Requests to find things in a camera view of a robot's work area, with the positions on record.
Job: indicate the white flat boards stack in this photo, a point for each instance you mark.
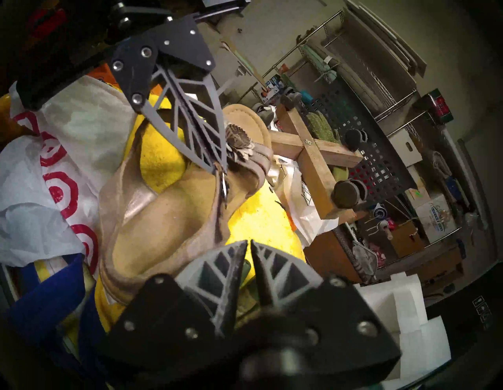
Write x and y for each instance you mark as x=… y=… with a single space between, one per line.
x=389 y=35

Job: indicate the teal bench cushion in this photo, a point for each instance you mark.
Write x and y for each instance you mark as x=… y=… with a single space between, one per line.
x=320 y=65

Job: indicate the brown wooden chest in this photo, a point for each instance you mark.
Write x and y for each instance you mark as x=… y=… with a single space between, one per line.
x=326 y=255

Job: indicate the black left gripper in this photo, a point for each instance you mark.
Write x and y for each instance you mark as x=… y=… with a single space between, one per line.
x=63 y=74

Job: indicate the white overbed table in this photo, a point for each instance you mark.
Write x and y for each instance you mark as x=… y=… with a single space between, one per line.
x=243 y=63

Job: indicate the gray right gripper left finger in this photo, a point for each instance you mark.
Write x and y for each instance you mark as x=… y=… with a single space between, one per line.
x=157 y=314

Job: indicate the black perforated plastic basket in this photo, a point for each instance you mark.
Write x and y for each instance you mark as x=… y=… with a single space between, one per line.
x=377 y=165

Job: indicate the green knit glove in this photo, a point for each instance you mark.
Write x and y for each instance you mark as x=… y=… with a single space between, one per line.
x=320 y=127

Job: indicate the wooden cross caster dolly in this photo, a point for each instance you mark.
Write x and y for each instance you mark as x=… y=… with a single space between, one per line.
x=314 y=169

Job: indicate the white printed plastic bag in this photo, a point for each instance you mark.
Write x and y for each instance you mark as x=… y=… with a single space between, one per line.
x=306 y=208

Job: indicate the white foam packing block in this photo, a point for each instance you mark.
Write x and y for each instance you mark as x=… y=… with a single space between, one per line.
x=404 y=314

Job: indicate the orange plastic strip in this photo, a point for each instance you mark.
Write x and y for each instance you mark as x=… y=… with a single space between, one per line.
x=292 y=222

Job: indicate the gray striped cloth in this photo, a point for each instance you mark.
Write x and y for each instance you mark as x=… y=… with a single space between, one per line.
x=363 y=261

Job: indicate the gray right gripper right finger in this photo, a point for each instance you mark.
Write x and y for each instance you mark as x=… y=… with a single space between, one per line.
x=346 y=326

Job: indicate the black flight case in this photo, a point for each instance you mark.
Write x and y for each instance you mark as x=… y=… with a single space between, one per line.
x=471 y=334

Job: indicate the small Gildan cardboard box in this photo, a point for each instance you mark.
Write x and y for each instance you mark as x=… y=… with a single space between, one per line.
x=436 y=218

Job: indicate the red snowman box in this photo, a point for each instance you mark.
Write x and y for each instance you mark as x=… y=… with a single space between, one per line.
x=438 y=106

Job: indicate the blue white product box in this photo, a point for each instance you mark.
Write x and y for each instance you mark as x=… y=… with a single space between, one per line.
x=273 y=86

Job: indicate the white bag red circles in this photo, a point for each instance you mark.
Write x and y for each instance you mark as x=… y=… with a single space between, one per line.
x=47 y=220

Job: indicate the white box orange label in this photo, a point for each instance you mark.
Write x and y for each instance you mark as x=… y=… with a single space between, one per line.
x=416 y=192

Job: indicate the brown cardboard box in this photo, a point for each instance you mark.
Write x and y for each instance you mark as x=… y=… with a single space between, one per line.
x=406 y=240

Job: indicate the beige bench cushion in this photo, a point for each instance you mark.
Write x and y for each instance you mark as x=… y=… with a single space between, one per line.
x=353 y=82

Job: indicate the rolled blue mat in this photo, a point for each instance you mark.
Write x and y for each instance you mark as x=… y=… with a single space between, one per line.
x=380 y=212

